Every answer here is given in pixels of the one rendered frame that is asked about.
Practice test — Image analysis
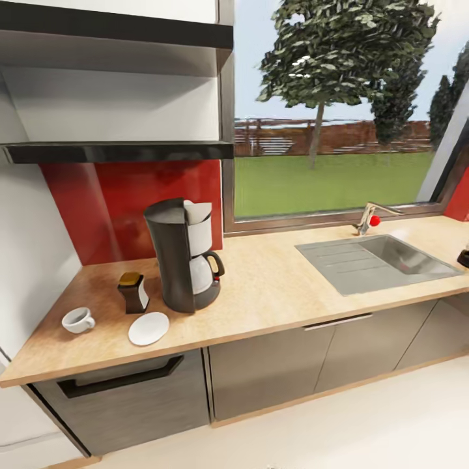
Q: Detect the coffee cup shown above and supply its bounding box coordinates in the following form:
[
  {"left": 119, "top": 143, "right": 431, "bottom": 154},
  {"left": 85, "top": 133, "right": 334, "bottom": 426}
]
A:
[{"left": 61, "top": 307, "right": 94, "bottom": 333}]

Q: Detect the bottle of coffee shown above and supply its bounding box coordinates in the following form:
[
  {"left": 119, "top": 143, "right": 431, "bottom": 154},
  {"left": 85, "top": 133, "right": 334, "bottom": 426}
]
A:
[{"left": 117, "top": 272, "right": 149, "bottom": 315}]

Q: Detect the paper coffee filter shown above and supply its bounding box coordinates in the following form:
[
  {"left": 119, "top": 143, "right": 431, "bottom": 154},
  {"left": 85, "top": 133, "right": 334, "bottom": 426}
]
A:
[{"left": 184, "top": 200, "right": 212, "bottom": 226}]

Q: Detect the saucer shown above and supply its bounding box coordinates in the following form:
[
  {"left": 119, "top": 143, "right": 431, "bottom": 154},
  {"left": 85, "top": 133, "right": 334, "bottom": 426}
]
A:
[{"left": 128, "top": 312, "right": 169, "bottom": 346}]

